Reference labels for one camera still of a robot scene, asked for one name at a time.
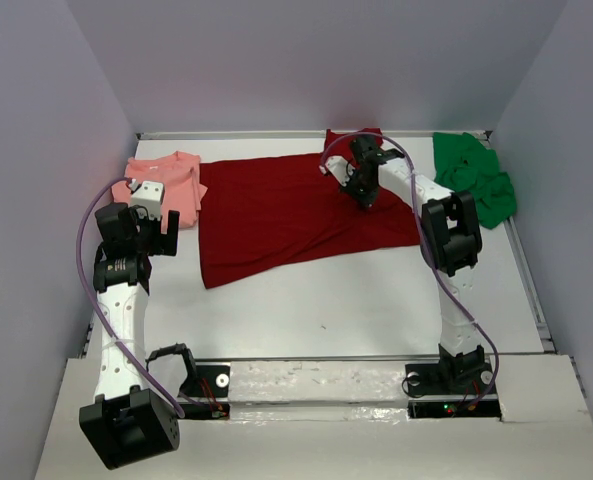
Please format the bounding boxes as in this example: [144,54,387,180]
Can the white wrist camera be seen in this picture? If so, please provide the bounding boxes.
[319,156,354,187]
[128,179,165,221]

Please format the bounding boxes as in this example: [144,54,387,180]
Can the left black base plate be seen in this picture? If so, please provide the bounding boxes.
[179,362,231,421]

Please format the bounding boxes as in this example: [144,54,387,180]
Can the crumpled green t shirt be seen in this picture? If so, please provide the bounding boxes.
[432,132,517,230]

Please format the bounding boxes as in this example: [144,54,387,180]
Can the dark red t shirt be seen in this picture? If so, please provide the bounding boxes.
[198,153,420,289]

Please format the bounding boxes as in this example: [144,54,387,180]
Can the folded pink t shirt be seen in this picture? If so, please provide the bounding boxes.
[108,150,210,239]

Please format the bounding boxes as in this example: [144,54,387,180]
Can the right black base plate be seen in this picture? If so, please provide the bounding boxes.
[401,361,502,420]

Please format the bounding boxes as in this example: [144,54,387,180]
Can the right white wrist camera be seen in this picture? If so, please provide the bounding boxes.
[319,156,354,187]

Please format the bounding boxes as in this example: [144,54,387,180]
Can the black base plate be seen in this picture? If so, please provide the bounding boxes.
[179,362,231,421]
[401,361,502,420]

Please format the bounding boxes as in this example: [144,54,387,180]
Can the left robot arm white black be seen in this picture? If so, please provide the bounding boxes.
[79,200,184,470]

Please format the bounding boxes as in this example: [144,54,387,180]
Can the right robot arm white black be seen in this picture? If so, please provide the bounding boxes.
[323,133,486,391]

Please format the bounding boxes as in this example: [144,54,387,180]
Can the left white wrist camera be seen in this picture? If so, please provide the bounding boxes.
[128,179,165,221]

